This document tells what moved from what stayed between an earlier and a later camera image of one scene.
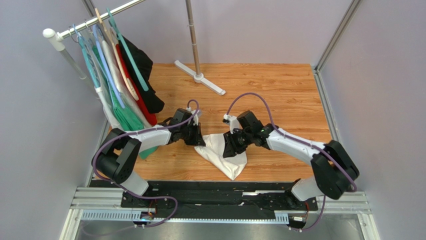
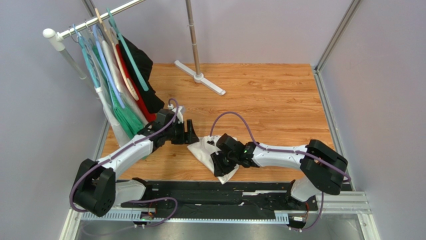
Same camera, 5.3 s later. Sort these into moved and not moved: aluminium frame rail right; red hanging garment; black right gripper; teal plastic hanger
Moved: black right gripper
Not moved: aluminium frame rail right; teal plastic hanger; red hanging garment
